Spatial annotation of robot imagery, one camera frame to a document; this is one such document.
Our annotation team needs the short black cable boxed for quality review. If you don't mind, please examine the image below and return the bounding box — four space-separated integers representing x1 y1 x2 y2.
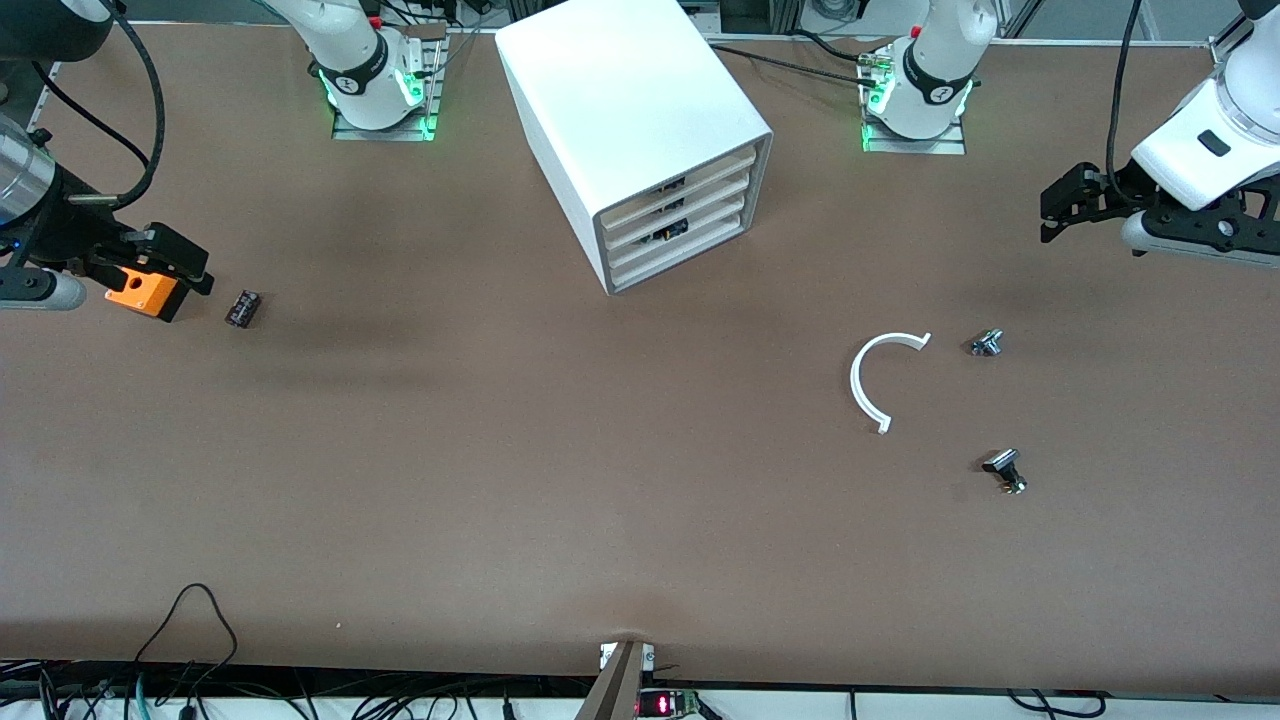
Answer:
793 28 873 63

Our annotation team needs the black curved cable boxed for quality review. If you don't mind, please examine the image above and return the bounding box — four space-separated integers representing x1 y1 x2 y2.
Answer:
1005 690 1106 719

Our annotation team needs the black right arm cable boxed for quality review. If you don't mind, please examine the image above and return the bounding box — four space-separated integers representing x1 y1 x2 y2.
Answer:
28 0 167 211

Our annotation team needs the tangled black cable bundle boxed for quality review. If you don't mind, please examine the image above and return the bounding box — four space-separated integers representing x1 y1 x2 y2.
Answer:
0 658 601 720

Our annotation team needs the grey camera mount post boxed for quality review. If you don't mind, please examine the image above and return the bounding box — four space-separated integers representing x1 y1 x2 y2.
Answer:
575 640 646 720

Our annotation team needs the black looped cable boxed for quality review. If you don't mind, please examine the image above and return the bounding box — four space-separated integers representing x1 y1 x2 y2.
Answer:
130 583 239 701

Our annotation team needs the black knob switch part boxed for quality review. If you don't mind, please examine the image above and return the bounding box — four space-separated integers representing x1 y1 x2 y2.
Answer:
981 449 1028 496

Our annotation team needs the red LED display device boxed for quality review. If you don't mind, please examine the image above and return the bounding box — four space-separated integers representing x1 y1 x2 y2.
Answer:
637 688 701 719

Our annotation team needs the white half ring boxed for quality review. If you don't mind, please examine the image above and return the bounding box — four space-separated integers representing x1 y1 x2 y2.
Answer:
850 331 933 435

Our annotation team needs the long black cable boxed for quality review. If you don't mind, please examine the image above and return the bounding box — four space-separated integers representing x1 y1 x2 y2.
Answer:
710 43 883 77

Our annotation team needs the aluminium right arm base plate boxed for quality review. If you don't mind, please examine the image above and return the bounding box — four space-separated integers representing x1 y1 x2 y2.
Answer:
332 22 448 142

